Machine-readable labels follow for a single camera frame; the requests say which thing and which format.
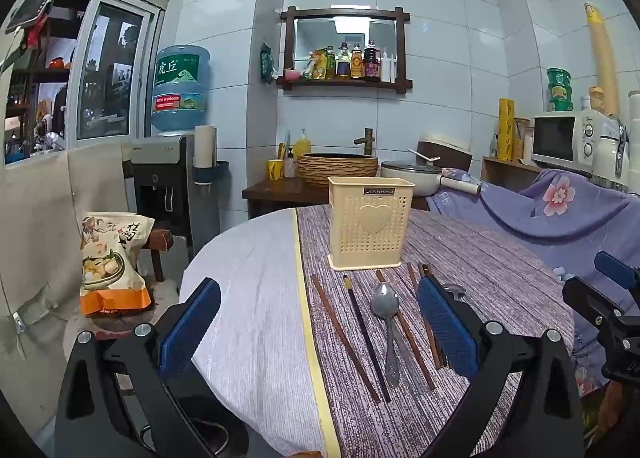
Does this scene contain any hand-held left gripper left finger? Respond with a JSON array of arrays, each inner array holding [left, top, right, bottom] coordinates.
[[54, 277, 251, 458]]

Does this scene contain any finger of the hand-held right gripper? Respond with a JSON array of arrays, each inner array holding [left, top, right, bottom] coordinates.
[[562, 275, 640, 335], [594, 251, 640, 290]]

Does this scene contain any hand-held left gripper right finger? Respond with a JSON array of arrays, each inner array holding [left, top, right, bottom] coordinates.
[[415, 275, 586, 458]]

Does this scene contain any brown wooden chopstick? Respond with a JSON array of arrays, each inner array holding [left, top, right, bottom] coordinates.
[[311, 274, 382, 405], [406, 262, 447, 370], [375, 269, 436, 392]]

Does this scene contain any metal spoon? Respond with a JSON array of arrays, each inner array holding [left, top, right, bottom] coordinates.
[[440, 284, 471, 304], [370, 283, 402, 388]]

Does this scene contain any cream plastic utensil holder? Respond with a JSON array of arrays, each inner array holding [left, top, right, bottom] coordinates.
[[327, 176, 417, 270]]

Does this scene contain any pale lilac tablecloth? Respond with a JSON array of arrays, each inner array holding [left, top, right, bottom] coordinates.
[[179, 208, 331, 458]]

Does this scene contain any purple striped tablecloth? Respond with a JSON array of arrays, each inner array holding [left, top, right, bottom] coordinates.
[[295, 203, 576, 458]]

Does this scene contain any purple floral blanket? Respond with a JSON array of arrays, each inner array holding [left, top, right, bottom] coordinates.
[[427, 167, 640, 439]]

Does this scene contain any printed snack bag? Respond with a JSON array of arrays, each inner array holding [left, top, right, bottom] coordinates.
[[80, 212, 156, 316]]

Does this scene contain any white kettle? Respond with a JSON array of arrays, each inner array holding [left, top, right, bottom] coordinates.
[[592, 121, 632, 191]]

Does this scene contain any white microwave oven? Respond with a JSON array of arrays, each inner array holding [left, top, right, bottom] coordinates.
[[531, 111, 623, 179]]

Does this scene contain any light wooden cabinet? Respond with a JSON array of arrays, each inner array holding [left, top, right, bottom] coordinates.
[[482, 157, 543, 184]]

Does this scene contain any grey water dispenser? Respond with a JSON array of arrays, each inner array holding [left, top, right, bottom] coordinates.
[[131, 134, 221, 259]]

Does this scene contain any blue roll holder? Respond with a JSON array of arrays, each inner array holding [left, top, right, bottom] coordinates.
[[194, 161, 230, 186]]

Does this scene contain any dark wooden counter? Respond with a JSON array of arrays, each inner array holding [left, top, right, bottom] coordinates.
[[242, 178, 431, 219]]

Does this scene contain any white lidded pan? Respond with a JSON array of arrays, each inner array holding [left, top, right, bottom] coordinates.
[[381, 161, 483, 196]]

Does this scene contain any yellow patterned roll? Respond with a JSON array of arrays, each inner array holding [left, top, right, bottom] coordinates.
[[497, 98, 516, 161]]

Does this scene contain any brown white rice cooker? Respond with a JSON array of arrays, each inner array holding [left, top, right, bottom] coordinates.
[[416, 133, 473, 171]]

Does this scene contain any beige cloth cover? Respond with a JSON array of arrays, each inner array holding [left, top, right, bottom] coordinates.
[[0, 143, 137, 389]]

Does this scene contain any woven wicker basin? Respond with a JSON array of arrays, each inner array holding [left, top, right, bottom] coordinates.
[[296, 153, 379, 186]]

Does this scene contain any bronze faucet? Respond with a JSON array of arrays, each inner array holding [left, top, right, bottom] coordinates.
[[354, 128, 375, 156]]

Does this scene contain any large cream rolled mat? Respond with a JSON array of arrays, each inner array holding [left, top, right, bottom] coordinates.
[[585, 2, 620, 116]]

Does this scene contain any blue water jug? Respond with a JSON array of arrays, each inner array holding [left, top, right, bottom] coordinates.
[[151, 45, 211, 134]]

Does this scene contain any sliding window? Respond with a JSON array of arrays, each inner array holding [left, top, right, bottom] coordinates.
[[5, 0, 168, 164]]

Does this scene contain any green hanging packet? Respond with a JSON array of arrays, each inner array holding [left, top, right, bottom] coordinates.
[[259, 43, 275, 84]]

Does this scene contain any dark soy sauce bottle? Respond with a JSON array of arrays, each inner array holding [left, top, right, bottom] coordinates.
[[362, 40, 381, 80]]

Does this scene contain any yellow seasoning pouch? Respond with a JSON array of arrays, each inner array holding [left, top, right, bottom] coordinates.
[[303, 51, 326, 80]]

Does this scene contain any wooden framed mirror shelf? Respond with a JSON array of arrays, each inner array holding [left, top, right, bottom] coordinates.
[[276, 7, 413, 95]]

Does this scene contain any red artificial flower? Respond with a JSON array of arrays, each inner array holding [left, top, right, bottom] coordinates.
[[24, 13, 51, 48]]

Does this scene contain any mounted phone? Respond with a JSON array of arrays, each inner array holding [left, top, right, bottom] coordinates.
[[5, 0, 63, 34]]

